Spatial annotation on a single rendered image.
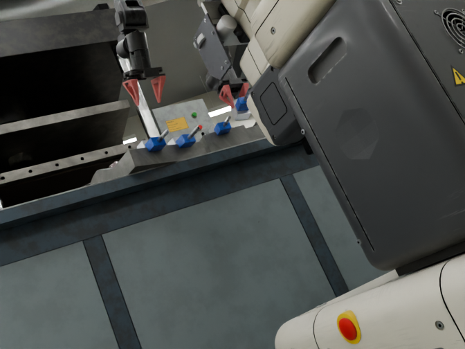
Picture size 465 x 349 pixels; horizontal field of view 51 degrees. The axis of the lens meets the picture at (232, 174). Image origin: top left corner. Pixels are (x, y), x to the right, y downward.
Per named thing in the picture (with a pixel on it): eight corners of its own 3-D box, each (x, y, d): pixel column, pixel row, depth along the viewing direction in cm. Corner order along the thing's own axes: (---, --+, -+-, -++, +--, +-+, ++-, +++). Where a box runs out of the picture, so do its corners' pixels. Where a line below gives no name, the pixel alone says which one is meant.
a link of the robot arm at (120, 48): (117, 9, 138) (145, 8, 143) (104, 20, 148) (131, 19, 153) (126, 52, 140) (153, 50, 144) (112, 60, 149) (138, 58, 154)
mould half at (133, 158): (208, 156, 151) (194, 126, 154) (135, 166, 134) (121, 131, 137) (140, 220, 186) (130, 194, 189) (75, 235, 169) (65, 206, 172)
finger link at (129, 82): (126, 108, 145) (120, 75, 144) (149, 104, 149) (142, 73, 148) (135, 104, 139) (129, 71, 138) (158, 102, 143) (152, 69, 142)
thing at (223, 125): (240, 122, 154) (233, 107, 155) (225, 125, 152) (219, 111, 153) (227, 141, 165) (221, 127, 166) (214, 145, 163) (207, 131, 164)
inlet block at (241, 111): (259, 95, 160) (254, 82, 163) (245, 96, 159) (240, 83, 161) (248, 119, 171) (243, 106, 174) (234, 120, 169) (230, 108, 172)
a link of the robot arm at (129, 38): (129, 28, 139) (147, 28, 142) (120, 34, 145) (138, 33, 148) (133, 53, 140) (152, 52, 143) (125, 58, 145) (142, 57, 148)
